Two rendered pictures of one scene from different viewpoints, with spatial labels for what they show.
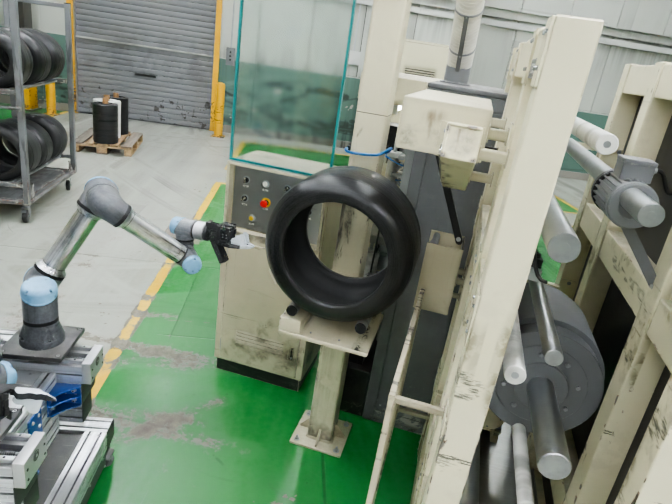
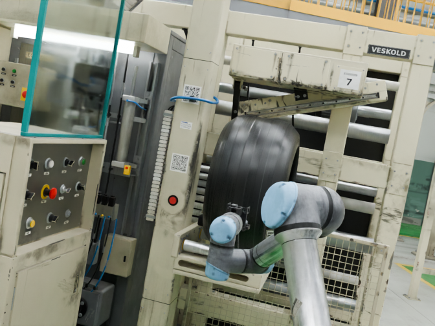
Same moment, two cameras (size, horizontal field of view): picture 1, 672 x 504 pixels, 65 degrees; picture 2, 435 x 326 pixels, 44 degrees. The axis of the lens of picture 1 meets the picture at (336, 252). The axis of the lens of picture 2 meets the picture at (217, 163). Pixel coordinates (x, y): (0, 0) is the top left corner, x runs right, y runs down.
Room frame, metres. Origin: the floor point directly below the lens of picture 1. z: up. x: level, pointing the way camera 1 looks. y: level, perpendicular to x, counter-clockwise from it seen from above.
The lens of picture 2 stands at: (2.08, 2.24, 1.41)
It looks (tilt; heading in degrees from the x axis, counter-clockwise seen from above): 4 degrees down; 270
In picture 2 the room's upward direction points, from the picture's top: 10 degrees clockwise
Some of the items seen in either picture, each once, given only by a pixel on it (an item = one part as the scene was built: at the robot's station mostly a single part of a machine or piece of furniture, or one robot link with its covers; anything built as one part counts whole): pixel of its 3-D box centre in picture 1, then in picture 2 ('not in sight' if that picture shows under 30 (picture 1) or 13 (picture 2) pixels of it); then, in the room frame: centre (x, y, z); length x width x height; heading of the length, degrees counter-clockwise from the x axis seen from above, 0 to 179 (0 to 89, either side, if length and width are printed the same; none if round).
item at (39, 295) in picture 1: (39, 298); not in sight; (1.66, 1.04, 0.88); 0.13 x 0.12 x 0.14; 29
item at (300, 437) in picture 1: (322, 430); not in sight; (2.22, -0.07, 0.02); 0.27 x 0.27 x 0.04; 78
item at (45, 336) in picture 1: (41, 327); not in sight; (1.65, 1.03, 0.77); 0.15 x 0.15 x 0.10
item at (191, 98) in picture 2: (368, 150); (195, 98); (2.22, -0.07, 1.50); 0.19 x 0.19 x 0.06; 78
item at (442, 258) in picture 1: (439, 271); (206, 194); (2.11, -0.45, 1.05); 0.20 x 0.15 x 0.30; 168
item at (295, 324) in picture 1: (303, 307); (219, 269); (2.00, 0.10, 0.84); 0.36 x 0.09 x 0.06; 168
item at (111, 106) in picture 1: (109, 121); not in sight; (7.94, 3.70, 0.38); 1.20 x 0.80 x 0.76; 14
